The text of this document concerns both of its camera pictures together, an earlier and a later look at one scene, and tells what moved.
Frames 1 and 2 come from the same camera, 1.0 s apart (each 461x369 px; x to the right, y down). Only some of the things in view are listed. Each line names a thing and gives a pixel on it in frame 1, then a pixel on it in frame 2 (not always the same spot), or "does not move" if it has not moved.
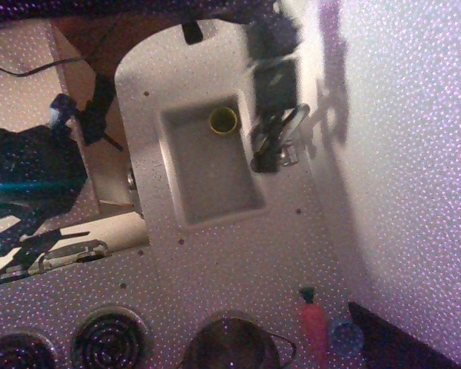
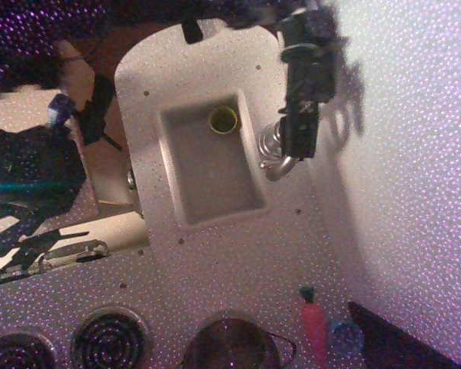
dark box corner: x=386 y=347 does not move
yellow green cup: x=223 y=120 does not move
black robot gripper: x=275 y=72 -> x=313 y=50
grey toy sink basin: x=213 y=175 does not move
